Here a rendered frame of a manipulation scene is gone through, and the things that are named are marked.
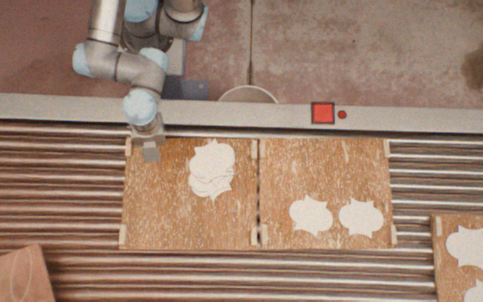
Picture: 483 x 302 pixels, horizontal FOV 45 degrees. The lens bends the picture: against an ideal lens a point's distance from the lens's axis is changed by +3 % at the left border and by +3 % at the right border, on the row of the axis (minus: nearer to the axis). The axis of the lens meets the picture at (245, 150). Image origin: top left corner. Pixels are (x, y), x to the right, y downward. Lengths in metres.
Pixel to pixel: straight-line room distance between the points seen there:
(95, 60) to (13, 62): 1.65
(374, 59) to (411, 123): 1.13
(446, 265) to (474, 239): 0.12
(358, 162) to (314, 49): 1.25
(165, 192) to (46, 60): 1.42
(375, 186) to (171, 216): 0.64
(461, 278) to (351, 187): 0.41
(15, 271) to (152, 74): 0.67
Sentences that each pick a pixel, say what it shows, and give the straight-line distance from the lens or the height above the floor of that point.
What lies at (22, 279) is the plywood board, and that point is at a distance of 1.70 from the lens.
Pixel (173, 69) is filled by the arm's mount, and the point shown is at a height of 0.88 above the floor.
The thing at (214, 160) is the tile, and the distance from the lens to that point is 1.71.
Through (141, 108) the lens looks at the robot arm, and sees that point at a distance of 1.35.
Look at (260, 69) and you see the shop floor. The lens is 2.90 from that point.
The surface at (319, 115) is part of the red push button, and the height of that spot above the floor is 0.93.
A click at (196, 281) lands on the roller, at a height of 0.92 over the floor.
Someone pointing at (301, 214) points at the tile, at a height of 0.95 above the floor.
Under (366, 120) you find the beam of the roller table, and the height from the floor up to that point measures 0.92.
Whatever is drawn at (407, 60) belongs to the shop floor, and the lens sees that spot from 3.06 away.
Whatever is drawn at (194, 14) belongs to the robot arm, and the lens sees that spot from 1.74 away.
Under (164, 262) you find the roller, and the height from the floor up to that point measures 0.92.
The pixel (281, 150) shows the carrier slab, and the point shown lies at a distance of 1.79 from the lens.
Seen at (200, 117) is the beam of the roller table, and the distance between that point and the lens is 1.84.
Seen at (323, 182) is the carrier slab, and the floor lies 0.94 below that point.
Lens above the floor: 2.66
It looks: 75 degrees down
